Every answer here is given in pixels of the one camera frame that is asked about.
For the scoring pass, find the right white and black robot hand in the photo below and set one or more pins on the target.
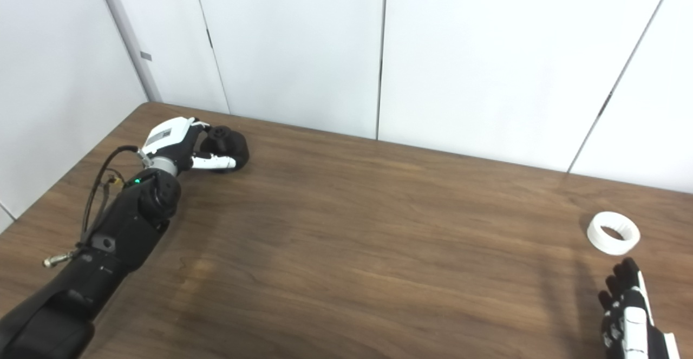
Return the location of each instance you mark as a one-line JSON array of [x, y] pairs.
[[633, 321]]

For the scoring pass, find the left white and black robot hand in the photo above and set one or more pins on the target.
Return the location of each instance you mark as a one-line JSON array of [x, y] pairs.
[[172, 137]]

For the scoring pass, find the grey wall post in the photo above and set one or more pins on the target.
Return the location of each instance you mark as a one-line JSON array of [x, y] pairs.
[[127, 34]]

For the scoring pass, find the round black stepped part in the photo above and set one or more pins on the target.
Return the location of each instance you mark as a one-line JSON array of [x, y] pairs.
[[230, 142]]

